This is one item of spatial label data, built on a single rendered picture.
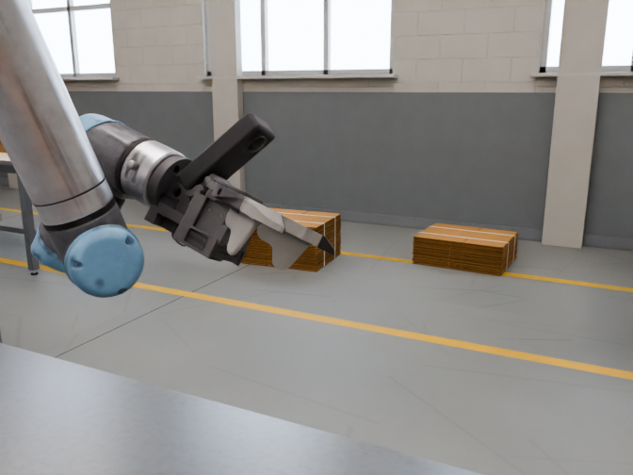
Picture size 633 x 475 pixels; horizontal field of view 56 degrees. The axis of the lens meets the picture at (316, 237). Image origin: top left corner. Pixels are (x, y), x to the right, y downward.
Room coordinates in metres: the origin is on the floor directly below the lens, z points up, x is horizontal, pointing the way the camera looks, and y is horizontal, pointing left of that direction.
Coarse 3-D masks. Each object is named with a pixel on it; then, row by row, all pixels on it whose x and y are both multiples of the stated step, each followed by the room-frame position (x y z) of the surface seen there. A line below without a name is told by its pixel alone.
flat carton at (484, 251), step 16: (432, 224) 4.55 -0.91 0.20; (448, 224) 4.55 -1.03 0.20; (416, 240) 4.15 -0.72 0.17; (432, 240) 4.10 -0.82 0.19; (448, 240) 4.04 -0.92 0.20; (464, 240) 4.05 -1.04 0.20; (480, 240) 4.04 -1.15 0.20; (496, 240) 4.04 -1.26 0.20; (512, 240) 4.15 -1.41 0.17; (416, 256) 4.16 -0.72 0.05; (432, 256) 4.10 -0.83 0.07; (448, 256) 4.04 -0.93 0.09; (464, 256) 3.99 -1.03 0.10; (480, 256) 3.93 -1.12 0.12; (496, 256) 3.87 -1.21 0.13; (512, 256) 4.22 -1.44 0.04; (480, 272) 3.93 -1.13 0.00; (496, 272) 3.88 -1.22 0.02
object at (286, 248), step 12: (264, 228) 0.68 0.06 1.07; (288, 228) 0.68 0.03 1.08; (300, 228) 0.68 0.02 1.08; (264, 240) 0.68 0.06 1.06; (276, 240) 0.68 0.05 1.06; (288, 240) 0.68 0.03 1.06; (300, 240) 0.69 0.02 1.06; (312, 240) 0.68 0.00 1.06; (324, 240) 0.68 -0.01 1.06; (276, 252) 0.68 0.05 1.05; (288, 252) 0.68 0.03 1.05; (300, 252) 0.68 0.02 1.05; (276, 264) 0.68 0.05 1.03; (288, 264) 0.68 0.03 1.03
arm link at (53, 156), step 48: (0, 0) 0.55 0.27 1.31; (0, 48) 0.54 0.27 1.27; (48, 48) 0.59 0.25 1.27; (0, 96) 0.55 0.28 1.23; (48, 96) 0.57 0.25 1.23; (48, 144) 0.56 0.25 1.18; (48, 192) 0.57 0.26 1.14; (96, 192) 0.59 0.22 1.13; (96, 240) 0.57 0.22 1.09; (96, 288) 0.57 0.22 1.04
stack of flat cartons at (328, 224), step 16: (272, 208) 4.63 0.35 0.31; (304, 224) 4.06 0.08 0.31; (320, 224) 4.06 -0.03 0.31; (336, 224) 4.35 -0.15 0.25; (256, 240) 4.13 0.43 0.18; (336, 240) 4.34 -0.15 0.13; (256, 256) 4.14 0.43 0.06; (304, 256) 4.00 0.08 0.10; (320, 256) 4.04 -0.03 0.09; (336, 256) 4.34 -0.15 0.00
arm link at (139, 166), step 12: (144, 144) 0.71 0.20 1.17; (156, 144) 0.71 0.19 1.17; (132, 156) 0.70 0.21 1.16; (144, 156) 0.69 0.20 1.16; (156, 156) 0.69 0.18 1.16; (168, 156) 0.70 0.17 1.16; (132, 168) 0.68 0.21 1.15; (144, 168) 0.68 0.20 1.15; (132, 180) 0.69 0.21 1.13; (144, 180) 0.68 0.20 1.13; (132, 192) 0.69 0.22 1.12; (144, 192) 0.68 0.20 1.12; (144, 204) 0.70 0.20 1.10
